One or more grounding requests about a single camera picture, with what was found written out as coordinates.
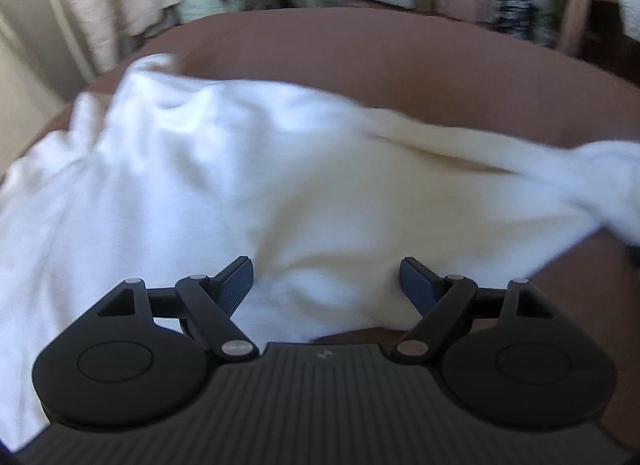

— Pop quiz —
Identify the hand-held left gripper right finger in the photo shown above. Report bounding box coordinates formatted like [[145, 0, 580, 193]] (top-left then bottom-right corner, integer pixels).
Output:
[[390, 256, 557, 365]]

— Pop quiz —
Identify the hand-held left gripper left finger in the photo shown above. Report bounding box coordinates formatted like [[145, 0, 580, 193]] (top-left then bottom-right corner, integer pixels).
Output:
[[97, 255, 261, 362]]

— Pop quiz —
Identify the white garment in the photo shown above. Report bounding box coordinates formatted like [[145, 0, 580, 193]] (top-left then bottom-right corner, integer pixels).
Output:
[[0, 52, 640, 452]]

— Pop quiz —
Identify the striped clothing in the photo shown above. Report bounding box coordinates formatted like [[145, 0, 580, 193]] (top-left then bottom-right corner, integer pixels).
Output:
[[495, 0, 534, 40]]

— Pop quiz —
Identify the pink hanging cloth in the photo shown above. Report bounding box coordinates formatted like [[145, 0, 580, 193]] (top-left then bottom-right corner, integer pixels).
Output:
[[556, 0, 597, 57]]

